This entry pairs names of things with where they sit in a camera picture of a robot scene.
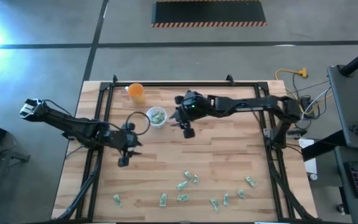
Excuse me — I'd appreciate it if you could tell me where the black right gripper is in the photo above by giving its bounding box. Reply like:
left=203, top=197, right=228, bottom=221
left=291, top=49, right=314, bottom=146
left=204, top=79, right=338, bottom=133
left=170, top=90, right=214, bottom=139

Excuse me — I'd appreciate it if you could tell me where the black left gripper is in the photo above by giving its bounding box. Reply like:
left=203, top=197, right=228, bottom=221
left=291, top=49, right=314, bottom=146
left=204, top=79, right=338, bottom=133
left=110, top=123, right=144, bottom=168

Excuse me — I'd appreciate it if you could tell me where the clear plastic cup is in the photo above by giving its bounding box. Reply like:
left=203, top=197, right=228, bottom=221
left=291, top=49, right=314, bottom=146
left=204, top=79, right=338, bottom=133
left=145, top=106, right=168, bottom=129

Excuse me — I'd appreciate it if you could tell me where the orange plastic cup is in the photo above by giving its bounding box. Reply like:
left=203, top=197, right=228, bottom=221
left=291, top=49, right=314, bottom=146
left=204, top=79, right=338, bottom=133
left=124, top=82, right=147, bottom=105

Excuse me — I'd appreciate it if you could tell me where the black hazard-striped floor mat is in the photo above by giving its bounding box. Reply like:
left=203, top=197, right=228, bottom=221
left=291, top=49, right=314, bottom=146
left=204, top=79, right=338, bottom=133
left=150, top=0, right=267, bottom=28

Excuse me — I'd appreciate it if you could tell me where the black power strip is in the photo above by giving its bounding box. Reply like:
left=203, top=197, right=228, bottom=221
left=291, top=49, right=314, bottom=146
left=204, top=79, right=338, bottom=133
left=300, top=95, right=316, bottom=119

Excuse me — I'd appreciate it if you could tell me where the white box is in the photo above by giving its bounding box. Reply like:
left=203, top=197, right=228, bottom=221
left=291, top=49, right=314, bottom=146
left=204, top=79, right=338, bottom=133
left=298, top=138, right=318, bottom=175

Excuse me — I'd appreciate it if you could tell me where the black desk foot beam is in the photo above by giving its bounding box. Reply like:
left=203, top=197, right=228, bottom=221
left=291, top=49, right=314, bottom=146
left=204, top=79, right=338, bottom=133
left=301, top=129, right=347, bottom=162

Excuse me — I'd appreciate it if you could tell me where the dark grey desk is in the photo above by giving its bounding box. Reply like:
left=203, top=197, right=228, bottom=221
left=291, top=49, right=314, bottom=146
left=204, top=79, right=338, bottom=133
left=327, top=64, right=358, bottom=224

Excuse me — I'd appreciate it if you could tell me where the black aluminium table frame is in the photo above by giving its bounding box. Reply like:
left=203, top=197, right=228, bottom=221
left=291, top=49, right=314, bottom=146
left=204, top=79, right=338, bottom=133
left=56, top=74, right=315, bottom=223

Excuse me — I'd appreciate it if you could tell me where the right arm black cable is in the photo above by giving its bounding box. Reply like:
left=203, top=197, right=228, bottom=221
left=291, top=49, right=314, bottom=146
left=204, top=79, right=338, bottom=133
left=211, top=101, right=262, bottom=119

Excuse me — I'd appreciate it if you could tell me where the yellow extension cable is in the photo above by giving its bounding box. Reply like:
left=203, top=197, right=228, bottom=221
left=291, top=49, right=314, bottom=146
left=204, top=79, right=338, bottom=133
left=274, top=67, right=334, bottom=116

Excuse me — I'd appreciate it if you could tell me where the white floor cable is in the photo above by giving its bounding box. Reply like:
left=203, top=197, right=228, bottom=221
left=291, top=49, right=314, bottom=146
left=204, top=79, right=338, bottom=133
left=301, top=86, right=334, bottom=121

